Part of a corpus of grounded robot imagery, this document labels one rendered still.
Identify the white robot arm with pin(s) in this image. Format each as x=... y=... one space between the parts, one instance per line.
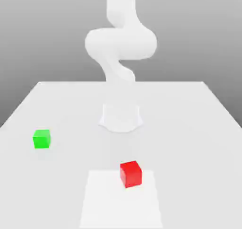
x=121 y=43

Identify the small red cube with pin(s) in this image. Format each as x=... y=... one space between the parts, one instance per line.
x=131 y=175

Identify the small green cube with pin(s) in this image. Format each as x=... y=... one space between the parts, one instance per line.
x=41 y=139

